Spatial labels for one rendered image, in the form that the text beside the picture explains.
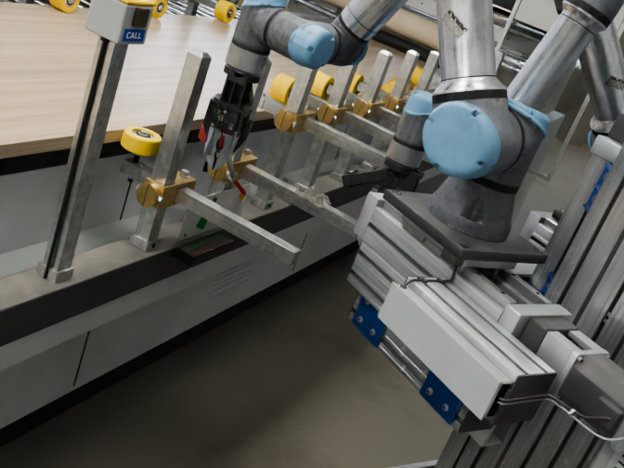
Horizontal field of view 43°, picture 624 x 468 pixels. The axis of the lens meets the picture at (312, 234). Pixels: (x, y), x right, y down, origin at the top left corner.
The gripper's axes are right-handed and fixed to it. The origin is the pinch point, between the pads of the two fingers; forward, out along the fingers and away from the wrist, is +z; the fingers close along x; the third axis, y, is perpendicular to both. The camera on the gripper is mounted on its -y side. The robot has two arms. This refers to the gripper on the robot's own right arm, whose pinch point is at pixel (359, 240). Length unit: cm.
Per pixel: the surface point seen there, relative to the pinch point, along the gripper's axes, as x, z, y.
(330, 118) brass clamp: 42, -12, -33
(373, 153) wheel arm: 23.5, -12.8, -11.9
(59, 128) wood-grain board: -42, -7, -52
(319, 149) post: 44, -1, -34
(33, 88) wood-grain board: -30, -7, -71
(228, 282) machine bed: 62, 60, -55
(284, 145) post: 19.3, -5.8, -33.4
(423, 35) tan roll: 251, -21, -82
